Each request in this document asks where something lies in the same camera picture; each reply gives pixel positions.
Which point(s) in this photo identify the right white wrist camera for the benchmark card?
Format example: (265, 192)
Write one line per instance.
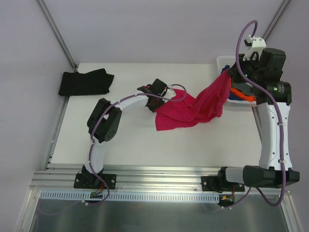
(255, 47)

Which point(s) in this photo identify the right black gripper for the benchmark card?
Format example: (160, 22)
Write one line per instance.
(234, 71)

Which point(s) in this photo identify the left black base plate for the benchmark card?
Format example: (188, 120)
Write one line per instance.
(108, 180)

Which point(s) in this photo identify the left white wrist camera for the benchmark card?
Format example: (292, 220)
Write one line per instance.
(169, 92)

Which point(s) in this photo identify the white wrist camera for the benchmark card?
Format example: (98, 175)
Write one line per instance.
(169, 92)
(255, 47)

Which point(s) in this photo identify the black folded t shirt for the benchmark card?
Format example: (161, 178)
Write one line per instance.
(96, 82)

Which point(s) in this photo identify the orange t shirt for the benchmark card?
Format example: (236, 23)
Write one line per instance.
(240, 95)

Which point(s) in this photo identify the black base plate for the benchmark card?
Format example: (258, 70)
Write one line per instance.
(214, 183)
(108, 180)

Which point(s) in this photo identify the corner aluminium profile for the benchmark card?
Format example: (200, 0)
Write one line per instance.
(283, 7)
(56, 32)

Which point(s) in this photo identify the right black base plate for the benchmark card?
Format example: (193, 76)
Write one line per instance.
(214, 183)

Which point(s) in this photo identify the white plastic basket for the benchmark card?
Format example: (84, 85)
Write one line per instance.
(230, 60)

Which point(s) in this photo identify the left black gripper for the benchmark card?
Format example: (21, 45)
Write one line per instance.
(154, 104)

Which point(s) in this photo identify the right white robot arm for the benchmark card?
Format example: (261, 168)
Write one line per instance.
(254, 176)

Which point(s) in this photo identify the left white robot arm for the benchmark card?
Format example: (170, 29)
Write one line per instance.
(104, 121)

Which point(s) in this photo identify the left corner aluminium profile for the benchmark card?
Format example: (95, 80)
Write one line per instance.
(56, 32)

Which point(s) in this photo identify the pink t shirt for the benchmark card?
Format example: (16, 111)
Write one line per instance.
(191, 111)

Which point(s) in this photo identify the left table edge rail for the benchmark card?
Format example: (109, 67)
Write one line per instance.
(55, 134)

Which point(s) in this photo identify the right corner aluminium profile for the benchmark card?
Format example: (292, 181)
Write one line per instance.
(283, 7)

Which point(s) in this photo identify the aluminium mounting rail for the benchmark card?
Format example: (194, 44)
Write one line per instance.
(129, 178)

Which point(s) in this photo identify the white slotted cable duct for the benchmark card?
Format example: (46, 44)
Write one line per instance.
(131, 196)

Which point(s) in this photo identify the grey t shirt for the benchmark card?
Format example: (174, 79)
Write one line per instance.
(244, 88)

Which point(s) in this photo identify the blue t shirt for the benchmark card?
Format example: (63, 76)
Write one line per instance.
(232, 96)

